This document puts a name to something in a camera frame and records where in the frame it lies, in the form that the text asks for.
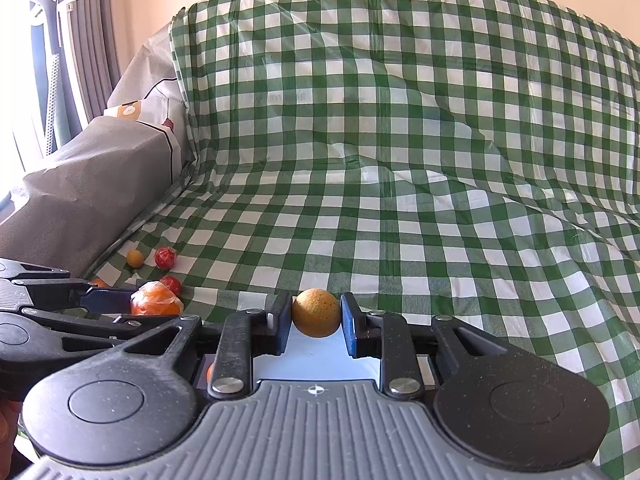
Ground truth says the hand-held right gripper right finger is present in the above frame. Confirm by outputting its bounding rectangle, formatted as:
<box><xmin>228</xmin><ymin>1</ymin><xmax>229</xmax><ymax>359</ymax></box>
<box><xmin>340</xmin><ymin>292</ymin><xmax>507</xmax><ymax>401</ymax></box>

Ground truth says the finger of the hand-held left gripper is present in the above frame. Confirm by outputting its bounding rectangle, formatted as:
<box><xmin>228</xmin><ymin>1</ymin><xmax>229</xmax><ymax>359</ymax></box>
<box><xmin>27</xmin><ymin>310</ymin><xmax>183</xmax><ymax>359</ymax></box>
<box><xmin>0</xmin><ymin>258</ymin><xmax>134</xmax><ymax>312</ymax></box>

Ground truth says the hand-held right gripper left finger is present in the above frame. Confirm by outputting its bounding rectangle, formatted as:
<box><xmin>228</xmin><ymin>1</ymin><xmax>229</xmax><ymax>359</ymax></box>
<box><xmin>95</xmin><ymin>290</ymin><xmax>292</xmax><ymax>401</ymax></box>

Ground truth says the yellow orange speckled round fruit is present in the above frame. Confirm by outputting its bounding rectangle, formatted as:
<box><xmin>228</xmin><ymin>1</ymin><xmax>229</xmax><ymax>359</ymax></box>
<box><xmin>291</xmin><ymin>288</ymin><xmax>342</xmax><ymax>338</ymax></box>

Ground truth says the plastic orange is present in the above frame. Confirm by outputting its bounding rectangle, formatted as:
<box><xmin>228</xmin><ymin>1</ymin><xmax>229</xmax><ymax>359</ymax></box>
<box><xmin>130</xmin><ymin>281</ymin><xmax>184</xmax><ymax>317</ymax></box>

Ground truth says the grey paper covered box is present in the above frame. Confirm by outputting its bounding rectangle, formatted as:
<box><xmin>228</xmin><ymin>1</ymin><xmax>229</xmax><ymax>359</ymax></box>
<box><xmin>0</xmin><ymin>115</ymin><xmax>176</xmax><ymax>281</ymax></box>

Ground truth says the green white checked tablecloth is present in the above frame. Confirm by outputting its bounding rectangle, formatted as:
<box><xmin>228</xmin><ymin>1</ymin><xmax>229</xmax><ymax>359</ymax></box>
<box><xmin>90</xmin><ymin>0</ymin><xmax>640</xmax><ymax>480</ymax></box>

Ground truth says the grey curtain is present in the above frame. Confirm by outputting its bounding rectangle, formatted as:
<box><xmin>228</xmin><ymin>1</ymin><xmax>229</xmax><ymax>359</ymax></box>
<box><xmin>54</xmin><ymin>0</ymin><xmax>123</xmax><ymax>133</ymax></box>

